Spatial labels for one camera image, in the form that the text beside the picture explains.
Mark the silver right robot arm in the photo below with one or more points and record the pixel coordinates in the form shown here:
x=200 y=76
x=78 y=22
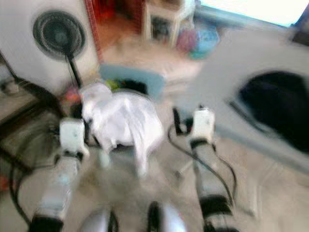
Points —
x=212 y=179

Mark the black garment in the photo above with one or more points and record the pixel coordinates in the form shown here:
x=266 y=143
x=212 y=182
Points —
x=133 y=87

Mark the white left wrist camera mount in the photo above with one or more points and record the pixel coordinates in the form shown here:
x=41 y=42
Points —
x=73 y=137

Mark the blue plastic container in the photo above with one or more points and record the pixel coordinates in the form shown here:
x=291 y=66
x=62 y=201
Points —
x=205 y=42

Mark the white shirt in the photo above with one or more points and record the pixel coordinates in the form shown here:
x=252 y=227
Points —
x=125 y=121

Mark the orange toy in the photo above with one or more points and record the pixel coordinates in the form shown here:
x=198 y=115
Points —
x=72 y=93

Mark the black metal bar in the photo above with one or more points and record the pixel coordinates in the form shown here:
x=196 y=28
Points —
x=38 y=94

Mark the silver right robot leg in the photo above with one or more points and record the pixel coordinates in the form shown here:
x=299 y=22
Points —
x=171 y=220

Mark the navy blue garment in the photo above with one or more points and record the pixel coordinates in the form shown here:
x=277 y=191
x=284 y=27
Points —
x=275 y=104

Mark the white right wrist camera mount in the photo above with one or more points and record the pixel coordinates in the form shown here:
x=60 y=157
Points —
x=203 y=124

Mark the silver robot leg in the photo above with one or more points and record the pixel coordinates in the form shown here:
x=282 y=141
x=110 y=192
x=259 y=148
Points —
x=171 y=220
x=99 y=222

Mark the purple bag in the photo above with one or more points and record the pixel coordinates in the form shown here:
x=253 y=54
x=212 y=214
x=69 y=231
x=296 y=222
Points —
x=184 y=41

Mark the light blue plastic table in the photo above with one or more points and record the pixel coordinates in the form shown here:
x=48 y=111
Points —
x=217 y=67

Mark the silver left robot leg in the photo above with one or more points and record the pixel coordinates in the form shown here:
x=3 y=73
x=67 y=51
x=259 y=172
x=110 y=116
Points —
x=99 y=222

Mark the white small shelf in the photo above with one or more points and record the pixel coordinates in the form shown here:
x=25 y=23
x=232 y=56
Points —
x=166 y=19

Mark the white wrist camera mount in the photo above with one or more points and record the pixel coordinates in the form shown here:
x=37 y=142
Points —
x=73 y=137
x=203 y=124

